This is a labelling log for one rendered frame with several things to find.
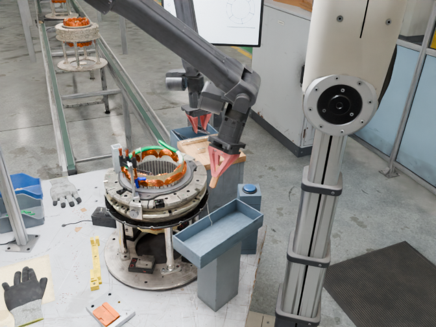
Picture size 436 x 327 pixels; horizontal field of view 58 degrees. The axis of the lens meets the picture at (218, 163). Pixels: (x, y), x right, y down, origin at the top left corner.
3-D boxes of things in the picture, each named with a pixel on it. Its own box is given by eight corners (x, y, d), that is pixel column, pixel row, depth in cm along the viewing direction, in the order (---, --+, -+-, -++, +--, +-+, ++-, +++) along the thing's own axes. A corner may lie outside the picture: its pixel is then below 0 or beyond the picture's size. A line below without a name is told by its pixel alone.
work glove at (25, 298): (2, 274, 129) (0, 269, 128) (47, 263, 133) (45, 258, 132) (-1, 334, 110) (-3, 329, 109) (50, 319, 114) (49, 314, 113)
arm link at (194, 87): (200, 75, 128) (205, 71, 133) (180, 75, 129) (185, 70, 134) (202, 96, 131) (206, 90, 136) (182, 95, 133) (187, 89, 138)
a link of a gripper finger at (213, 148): (198, 172, 100) (210, 137, 98) (211, 170, 106) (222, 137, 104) (221, 182, 97) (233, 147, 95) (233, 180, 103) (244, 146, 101)
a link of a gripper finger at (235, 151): (196, 172, 99) (208, 137, 97) (209, 170, 105) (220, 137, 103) (219, 183, 96) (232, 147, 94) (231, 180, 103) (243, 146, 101)
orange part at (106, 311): (92, 313, 115) (91, 311, 114) (106, 303, 118) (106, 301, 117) (106, 327, 111) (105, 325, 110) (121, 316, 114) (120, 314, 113)
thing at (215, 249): (200, 330, 112) (200, 257, 98) (176, 307, 119) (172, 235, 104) (256, 283, 127) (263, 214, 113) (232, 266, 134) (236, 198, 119)
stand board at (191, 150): (177, 146, 151) (176, 141, 150) (221, 137, 158) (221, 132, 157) (198, 172, 136) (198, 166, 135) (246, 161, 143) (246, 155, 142)
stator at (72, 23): (66, 41, 319) (61, 15, 308) (95, 41, 323) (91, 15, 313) (63, 48, 300) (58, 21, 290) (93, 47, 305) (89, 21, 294)
